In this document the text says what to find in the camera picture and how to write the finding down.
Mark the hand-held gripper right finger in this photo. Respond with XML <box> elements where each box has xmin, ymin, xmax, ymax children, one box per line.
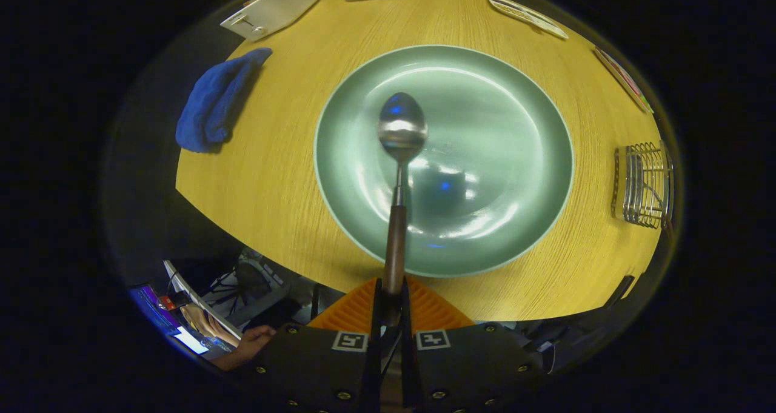
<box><xmin>397</xmin><ymin>277</ymin><xmax>549</xmax><ymax>413</ymax></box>

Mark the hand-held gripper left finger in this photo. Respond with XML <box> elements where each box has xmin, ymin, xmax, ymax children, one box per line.
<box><xmin>242</xmin><ymin>277</ymin><xmax>389</xmax><ymax>413</ymax></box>

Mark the wooden-handled metal spoon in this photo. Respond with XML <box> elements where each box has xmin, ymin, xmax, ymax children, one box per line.
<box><xmin>378</xmin><ymin>92</ymin><xmax>429</xmax><ymax>295</ymax></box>

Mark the open laptop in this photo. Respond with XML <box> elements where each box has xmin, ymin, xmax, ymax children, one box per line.
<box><xmin>129</xmin><ymin>260</ymin><xmax>243</xmax><ymax>341</ymax></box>

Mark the pale green plate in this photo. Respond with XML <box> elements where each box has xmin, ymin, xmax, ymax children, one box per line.
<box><xmin>313</xmin><ymin>44</ymin><xmax>575</xmax><ymax>278</ymax></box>

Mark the blue cloth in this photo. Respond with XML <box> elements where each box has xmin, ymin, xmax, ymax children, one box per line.
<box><xmin>175</xmin><ymin>47</ymin><xmax>273</xmax><ymax>154</ymax></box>

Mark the white food plate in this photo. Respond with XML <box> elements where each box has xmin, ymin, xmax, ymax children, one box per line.
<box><xmin>594</xmin><ymin>46</ymin><xmax>654</xmax><ymax>114</ymax></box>

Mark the white toaster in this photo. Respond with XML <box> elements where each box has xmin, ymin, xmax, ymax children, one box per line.
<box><xmin>219</xmin><ymin>0</ymin><xmax>320</xmax><ymax>42</ymax></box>

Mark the white divided dish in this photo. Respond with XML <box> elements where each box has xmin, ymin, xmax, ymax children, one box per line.
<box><xmin>488</xmin><ymin>0</ymin><xmax>569</xmax><ymax>40</ymax></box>

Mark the black table leg bracket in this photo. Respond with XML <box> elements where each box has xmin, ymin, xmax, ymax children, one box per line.
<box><xmin>603</xmin><ymin>275</ymin><xmax>635</xmax><ymax>309</ymax></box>

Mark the metal wire basket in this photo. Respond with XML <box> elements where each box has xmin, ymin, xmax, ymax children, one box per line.
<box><xmin>611</xmin><ymin>140</ymin><xmax>675</xmax><ymax>230</ymax></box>

